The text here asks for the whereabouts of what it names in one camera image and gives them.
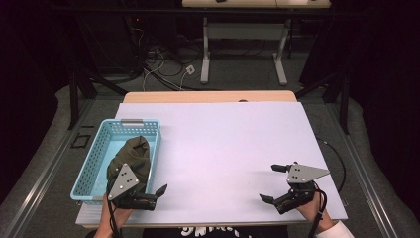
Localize light blue perforated basket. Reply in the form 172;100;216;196
69;118;162;202

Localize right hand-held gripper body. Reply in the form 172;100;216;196
274;162;331;215

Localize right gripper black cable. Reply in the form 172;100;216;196
306;180;329;238

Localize white floor cable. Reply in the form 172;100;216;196
142;59;186;92

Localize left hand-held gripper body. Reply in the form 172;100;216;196
107;163;158;211

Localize person's black printed shirt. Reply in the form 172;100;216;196
142;225;290;238

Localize thin black floor cable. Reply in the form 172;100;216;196
315;136;347;194

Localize person's right hand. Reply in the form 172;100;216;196
295;191;333;231

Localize person's left hand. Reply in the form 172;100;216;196
98;192;135;230

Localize black metal stand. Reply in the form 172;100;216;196
67;63;129;131
294;67;352;136

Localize black horizontal frame bar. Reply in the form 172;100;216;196
49;7;368;18

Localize white table cover sheet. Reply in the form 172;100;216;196
74;101;349;226

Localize aluminium floor rail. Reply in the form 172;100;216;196
325;100;402;238
0;98;97;238

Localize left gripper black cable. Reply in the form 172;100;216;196
107;197;122;238

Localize olive green cloth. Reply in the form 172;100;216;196
106;135;152;194

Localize bundle of black floor cables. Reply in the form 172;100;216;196
132;39;207;92

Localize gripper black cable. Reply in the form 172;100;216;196
107;197;122;238
306;180;329;238

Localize beige table with white legs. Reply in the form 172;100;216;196
181;0;332;86

